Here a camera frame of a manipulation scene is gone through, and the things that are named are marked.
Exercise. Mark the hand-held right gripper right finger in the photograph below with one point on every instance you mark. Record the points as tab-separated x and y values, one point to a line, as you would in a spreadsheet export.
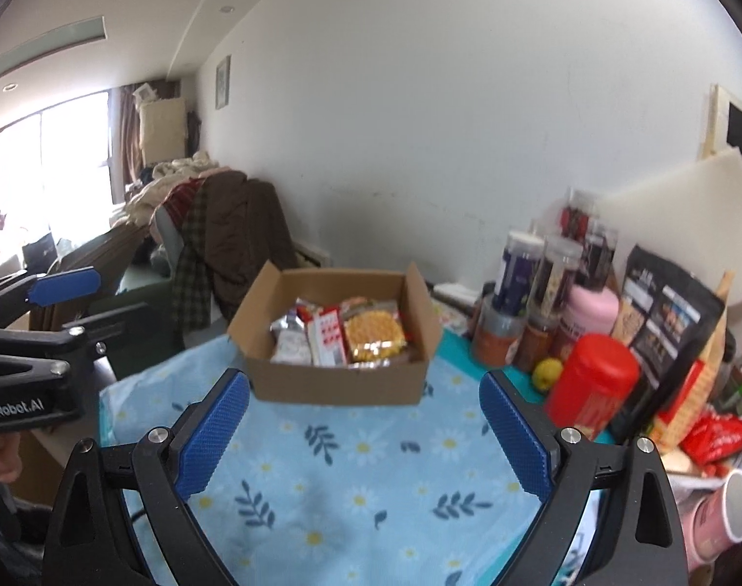
517	439

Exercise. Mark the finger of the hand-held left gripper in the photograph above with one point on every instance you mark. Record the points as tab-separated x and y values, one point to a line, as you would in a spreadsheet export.
121	323
66	285

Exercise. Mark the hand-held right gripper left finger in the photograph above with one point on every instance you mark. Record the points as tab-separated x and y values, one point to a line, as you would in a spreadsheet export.
212	433

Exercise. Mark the white snack packet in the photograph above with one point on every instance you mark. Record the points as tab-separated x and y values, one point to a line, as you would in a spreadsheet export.
293	351

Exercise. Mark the brown cardboard box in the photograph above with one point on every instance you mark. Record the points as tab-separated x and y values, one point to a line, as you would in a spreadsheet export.
340	384

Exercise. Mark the red white packet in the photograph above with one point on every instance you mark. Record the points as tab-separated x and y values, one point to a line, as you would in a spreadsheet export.
328	336

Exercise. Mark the clear waffle packet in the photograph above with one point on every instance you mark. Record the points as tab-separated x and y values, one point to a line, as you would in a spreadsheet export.
374	336

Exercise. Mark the person's left hand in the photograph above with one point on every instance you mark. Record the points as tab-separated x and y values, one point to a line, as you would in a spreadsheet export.
2	458

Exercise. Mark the dark sofa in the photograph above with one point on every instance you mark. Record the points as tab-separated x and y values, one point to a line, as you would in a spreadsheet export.
121	268

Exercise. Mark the yellow pear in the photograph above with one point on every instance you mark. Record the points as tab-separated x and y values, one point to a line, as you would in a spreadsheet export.
548	373

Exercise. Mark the checked cloth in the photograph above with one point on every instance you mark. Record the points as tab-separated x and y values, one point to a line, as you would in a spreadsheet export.
191	268

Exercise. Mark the red plastic canister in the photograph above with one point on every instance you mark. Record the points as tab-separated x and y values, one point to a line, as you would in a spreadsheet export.
590	387

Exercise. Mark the small jar brown contents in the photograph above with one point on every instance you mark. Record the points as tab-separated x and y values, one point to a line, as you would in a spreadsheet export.
534	345

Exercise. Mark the wide jar orange contents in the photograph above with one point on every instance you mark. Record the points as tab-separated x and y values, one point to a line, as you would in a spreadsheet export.
498	339

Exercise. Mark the window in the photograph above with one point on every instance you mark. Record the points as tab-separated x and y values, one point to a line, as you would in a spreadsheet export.
47	159

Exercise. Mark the pink bottle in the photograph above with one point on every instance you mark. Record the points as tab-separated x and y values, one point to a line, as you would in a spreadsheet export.
587	317

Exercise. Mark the brown jacket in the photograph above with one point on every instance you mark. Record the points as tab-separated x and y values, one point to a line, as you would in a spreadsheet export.
243	238

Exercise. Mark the blue floral tablecloth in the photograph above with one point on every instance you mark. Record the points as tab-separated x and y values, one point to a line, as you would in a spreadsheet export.
359	470

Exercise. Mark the pile of beige clothes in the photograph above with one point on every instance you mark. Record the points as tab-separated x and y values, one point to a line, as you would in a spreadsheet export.
176	177

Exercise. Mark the white flat box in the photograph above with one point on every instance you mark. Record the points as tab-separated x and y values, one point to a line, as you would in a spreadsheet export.
459	296

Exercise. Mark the brown curtain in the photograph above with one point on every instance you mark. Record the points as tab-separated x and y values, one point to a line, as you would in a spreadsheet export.
124	140

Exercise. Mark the clear jar purple label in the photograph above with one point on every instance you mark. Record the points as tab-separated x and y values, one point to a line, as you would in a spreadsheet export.
516	274

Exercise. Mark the clear jar of nuts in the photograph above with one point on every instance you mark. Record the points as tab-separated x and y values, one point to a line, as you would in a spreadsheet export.
554	278

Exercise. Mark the orange patterned packet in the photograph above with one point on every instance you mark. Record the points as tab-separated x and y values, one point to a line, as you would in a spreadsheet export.
688	409

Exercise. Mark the beige storage box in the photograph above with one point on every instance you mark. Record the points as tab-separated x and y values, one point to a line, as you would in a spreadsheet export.
162	131

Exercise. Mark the black stand-up pouch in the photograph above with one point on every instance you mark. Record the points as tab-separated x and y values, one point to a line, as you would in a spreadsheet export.
670	317

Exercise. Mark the clear jar dark label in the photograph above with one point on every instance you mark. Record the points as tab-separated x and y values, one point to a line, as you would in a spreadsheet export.
600	256

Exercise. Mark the red crinkled packet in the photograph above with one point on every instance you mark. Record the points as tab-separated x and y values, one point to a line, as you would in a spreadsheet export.
722	442

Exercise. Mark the pink white mug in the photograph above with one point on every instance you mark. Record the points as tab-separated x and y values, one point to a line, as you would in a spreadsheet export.
719	519

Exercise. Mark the clear jar red label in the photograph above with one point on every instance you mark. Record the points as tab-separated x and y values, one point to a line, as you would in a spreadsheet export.
578	213

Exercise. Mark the white foam board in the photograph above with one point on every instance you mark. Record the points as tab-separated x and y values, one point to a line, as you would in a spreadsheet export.
682	207

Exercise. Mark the framed wall picture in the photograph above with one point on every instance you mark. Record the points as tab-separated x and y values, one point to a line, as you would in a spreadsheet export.
223	81

